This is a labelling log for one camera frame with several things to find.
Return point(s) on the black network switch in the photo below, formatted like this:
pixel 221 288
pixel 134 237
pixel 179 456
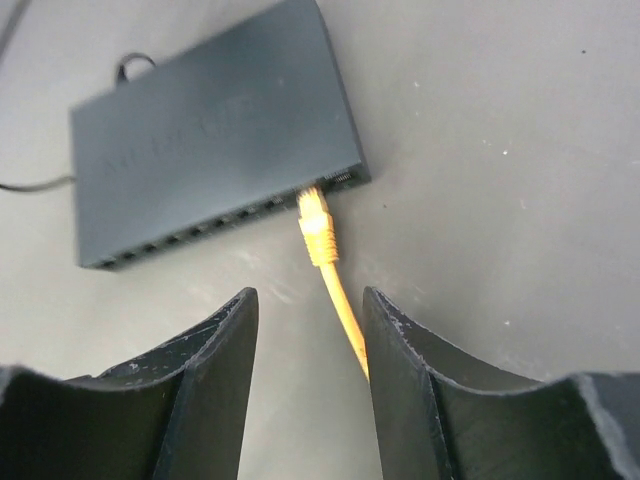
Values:
pixel 226 132

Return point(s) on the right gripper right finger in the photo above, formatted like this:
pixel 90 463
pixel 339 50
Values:
pixel 442 413

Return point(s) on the black power adapter with cord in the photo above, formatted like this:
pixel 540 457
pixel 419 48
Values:
pixel 54 54

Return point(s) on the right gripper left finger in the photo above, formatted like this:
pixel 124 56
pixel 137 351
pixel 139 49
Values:
pixel 177 411

